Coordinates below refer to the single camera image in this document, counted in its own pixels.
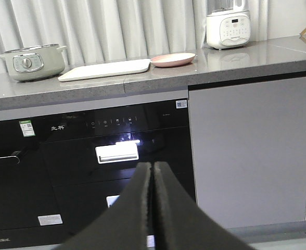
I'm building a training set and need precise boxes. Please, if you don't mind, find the cream bear serving tray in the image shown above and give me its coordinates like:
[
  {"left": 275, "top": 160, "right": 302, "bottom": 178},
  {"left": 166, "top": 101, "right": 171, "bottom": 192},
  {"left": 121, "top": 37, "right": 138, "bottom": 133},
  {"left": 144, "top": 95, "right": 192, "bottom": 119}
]
[{"left": 58, "top": 59, "right": 150, "bottom": 82}]

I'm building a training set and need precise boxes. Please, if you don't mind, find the grey cabinet door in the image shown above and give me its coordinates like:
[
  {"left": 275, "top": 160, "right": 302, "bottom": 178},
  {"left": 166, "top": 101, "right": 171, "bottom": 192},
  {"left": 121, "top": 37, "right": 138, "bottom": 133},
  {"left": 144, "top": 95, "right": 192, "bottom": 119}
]
[{"left": 189, "top": 77, "right": 306, "bottom": 228}]

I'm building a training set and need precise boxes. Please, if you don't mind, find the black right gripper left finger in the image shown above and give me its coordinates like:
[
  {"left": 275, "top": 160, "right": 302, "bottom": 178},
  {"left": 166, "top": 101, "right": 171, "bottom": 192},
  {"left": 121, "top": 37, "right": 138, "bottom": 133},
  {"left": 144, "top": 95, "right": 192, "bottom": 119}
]
[{"left": 56, "top": 162, "right": 151, "bottom": 249}]

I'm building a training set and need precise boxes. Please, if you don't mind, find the pale green electric pot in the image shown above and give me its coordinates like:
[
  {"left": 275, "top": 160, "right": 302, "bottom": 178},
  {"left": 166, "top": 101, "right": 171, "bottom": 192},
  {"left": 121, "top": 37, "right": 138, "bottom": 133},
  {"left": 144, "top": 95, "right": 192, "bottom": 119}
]
[{"left": 0, "top": 44, "right": 67, "bottom": 81}]

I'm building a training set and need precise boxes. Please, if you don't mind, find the black drawer sterilizer cabinet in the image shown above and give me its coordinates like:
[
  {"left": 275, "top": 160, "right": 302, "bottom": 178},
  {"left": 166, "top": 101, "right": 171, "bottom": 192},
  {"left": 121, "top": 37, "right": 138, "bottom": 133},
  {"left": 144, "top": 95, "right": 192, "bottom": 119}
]
[{"left": 33, "top": 99, "right": 196, "bottom": 245}]

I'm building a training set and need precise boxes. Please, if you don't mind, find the pink round plate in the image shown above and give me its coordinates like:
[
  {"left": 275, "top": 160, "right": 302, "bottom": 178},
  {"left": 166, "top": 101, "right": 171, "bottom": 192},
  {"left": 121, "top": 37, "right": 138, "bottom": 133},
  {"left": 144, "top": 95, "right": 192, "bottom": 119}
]
[{"left": 150, "top": 53, "right": 196, "bottom": 68}]

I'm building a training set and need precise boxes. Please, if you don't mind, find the white pleated curtain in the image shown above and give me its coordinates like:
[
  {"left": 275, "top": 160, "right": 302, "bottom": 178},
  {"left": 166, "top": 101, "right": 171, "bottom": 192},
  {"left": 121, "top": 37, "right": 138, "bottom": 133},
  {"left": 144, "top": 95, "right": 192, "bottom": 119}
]
[{"left": 0, "top": 0, "right": 306, "bottom": 76}]

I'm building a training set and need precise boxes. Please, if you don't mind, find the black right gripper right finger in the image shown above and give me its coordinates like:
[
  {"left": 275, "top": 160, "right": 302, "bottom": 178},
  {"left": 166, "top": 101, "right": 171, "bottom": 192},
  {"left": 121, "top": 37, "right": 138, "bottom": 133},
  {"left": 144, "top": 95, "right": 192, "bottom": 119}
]
[{"left": 153, "top": 161, "right": 251, "bottom": 249}]

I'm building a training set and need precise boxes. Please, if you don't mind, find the black built-in oven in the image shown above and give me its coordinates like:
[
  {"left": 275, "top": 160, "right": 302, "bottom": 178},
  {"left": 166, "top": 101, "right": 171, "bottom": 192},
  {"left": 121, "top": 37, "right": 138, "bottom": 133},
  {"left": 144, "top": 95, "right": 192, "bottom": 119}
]
[{"left": 0, "top": 118, "right": 70, "bottom": 249}]

